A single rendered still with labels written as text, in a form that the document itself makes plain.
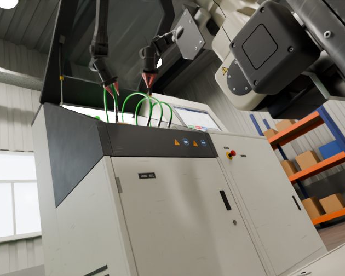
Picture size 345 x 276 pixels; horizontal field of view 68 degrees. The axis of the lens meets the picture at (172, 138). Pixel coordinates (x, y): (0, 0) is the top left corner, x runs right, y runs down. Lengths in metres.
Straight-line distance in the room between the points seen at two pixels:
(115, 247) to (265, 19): 0.80
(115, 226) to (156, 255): 0.17
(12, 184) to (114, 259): 4.57
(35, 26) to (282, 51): 7.03
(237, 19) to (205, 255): 0.84
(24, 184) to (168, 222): 4.68
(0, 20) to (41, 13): 0.86
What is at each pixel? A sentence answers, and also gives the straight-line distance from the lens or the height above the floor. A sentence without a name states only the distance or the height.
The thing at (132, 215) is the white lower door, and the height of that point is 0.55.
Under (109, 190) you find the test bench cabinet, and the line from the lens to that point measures 0.96.
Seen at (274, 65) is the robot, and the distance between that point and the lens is 0.53.
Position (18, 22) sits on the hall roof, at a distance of 7.33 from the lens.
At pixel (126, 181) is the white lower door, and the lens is 0.99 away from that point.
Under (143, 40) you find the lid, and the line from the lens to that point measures 1.91.
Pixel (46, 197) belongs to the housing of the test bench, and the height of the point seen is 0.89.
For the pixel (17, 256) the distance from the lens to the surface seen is 5.13.
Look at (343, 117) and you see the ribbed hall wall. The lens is 7.60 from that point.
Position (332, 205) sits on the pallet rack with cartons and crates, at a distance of 6.39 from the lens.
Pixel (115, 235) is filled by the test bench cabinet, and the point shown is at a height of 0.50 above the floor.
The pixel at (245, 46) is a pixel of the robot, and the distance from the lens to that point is 0.58.
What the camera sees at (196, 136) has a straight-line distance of 1.40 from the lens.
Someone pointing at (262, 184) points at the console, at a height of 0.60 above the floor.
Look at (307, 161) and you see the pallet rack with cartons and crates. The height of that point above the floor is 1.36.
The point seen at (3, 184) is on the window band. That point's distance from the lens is 5.46.
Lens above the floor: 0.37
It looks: 25 degrees up
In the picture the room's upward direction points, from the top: 20 degrees counter-clockwise
